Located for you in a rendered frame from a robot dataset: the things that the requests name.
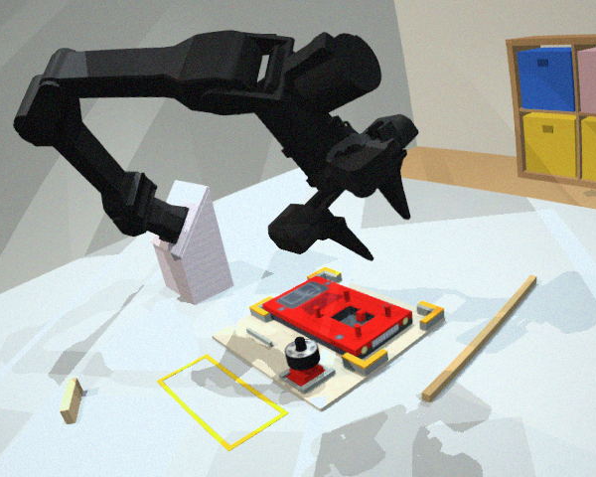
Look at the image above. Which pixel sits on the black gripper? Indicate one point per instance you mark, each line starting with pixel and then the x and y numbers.
pixel 298 226

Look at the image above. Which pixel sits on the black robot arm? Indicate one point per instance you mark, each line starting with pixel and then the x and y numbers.
pixel 214 72

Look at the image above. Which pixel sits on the yellow rectangular outline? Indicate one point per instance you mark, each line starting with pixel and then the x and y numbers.
pixel 282 411

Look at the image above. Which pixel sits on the black wheel with grey hub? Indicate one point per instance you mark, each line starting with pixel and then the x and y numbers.
pixel 305 360

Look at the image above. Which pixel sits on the tan wooden block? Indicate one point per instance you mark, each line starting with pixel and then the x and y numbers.
pixel 71 401

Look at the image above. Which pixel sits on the long tan wooden stick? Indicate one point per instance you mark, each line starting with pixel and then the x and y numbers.
pixel 438 385

